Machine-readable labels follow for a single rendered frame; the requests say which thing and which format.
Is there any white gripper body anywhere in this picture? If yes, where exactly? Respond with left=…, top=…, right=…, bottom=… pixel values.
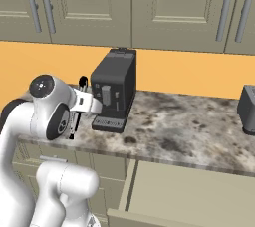
left=86, top=92, right=104, bottom=115

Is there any beige drawer front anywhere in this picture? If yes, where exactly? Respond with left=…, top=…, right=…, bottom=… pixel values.
left=12, top=140, right=80, bottom=167

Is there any open beige drawer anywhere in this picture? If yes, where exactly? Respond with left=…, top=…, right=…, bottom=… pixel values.
left=106, top=158, right=255, bottom=227

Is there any black slender upright tool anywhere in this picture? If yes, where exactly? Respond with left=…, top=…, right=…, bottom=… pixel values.
left=68, top=75, right=90, bottom=141

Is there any black coffee machine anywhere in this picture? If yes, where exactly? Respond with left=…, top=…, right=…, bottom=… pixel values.
left=90, top=47, right=137, bottom=134

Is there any beige base cupboard panel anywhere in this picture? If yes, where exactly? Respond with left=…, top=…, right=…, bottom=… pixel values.
left=75, top=150, right=131, bottom=221

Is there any dark grey toaster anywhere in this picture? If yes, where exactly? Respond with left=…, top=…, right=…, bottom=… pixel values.
left=236, top=84, right=255, bottom=136

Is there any grey drawer handle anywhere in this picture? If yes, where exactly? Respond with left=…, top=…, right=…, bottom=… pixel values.
left=38, top=154, right=70, bottom=164

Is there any beige wall cupboard door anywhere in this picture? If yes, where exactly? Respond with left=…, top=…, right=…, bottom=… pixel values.
left=37, top=0, right=133, bottom=49
left=223, top=0, right=255, bottom=57
left=131, top=0, right=244, bottom=55
left=0, top=0, right=53, bottom=44

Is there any grey cupboard bar handle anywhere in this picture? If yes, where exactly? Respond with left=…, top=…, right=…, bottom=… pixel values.
left=215, top=0, right=236, bottom=43
left=234, top=0, right=255, bottom=44
left=23, top=0, right=43, bottom=34
left=39, top=0, right=57, bottom=35

